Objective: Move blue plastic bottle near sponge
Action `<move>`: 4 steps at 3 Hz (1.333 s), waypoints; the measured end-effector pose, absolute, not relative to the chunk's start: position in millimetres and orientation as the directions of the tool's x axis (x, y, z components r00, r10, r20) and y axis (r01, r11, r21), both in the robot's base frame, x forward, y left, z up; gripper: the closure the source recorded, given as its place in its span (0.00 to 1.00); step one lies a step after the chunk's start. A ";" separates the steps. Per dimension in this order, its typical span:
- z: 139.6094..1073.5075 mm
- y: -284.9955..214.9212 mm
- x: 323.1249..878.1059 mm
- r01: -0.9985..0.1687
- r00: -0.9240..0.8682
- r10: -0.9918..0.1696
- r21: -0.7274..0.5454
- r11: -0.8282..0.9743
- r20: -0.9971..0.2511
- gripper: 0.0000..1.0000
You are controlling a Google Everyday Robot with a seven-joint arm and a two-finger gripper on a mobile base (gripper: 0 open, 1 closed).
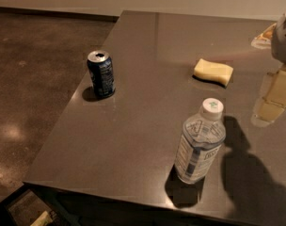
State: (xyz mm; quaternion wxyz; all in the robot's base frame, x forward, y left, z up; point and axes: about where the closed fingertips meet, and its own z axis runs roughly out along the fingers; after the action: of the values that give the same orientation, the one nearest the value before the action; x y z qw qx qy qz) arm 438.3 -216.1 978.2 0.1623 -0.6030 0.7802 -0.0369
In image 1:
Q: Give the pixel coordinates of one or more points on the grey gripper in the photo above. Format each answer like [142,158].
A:
[283,38]

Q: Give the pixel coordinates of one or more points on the clear plastic water bottle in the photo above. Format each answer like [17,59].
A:
[201,139]

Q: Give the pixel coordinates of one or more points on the yellow sponge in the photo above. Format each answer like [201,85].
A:
[213,72]

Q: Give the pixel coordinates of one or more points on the blue soda can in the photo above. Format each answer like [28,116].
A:
[100,67]

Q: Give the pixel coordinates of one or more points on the yellow object under table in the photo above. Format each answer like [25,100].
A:
[43,220]

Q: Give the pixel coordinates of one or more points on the black table frame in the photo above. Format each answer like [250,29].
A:
[26,203]

